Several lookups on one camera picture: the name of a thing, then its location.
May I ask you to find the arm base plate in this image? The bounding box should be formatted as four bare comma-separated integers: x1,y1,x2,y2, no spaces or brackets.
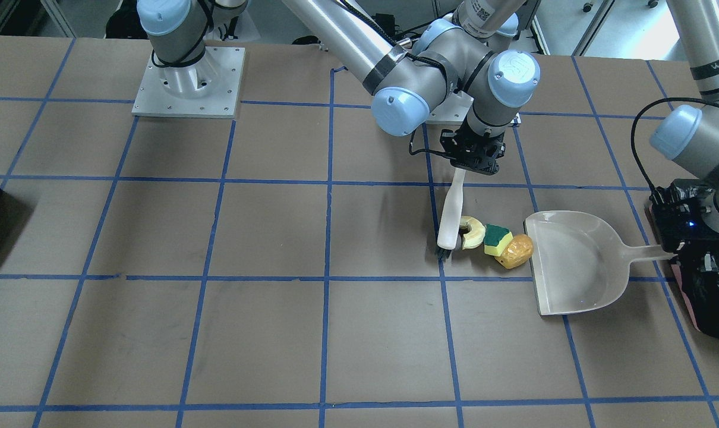
425,89,522,127
132,46,246,119

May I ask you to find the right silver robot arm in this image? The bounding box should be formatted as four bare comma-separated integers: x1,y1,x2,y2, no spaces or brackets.
133,1,541,175

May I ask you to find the bin black bag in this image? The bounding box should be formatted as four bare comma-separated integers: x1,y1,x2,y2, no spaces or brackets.
646,178,719,345

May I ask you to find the white plastic dustpan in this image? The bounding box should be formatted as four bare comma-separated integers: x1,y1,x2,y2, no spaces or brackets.
524,210,673,316

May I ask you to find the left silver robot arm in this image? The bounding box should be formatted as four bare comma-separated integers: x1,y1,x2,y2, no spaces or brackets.
650,1,719,253

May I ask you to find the yellow green sponge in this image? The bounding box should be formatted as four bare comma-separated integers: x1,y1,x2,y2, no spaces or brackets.
483,223,513,257

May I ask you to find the white hand brush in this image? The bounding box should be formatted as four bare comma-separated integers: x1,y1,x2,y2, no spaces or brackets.
436,167,466,261

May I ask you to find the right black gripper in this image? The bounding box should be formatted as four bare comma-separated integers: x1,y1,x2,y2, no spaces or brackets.
439,124,504,175

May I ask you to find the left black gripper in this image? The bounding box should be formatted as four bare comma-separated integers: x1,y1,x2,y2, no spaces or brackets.
649,181,719,254

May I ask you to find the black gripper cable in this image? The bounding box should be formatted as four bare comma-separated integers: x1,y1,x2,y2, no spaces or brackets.
630,97,711,206

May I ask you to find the pale curved foam piece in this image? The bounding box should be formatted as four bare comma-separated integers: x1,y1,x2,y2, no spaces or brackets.
458,216,485,250

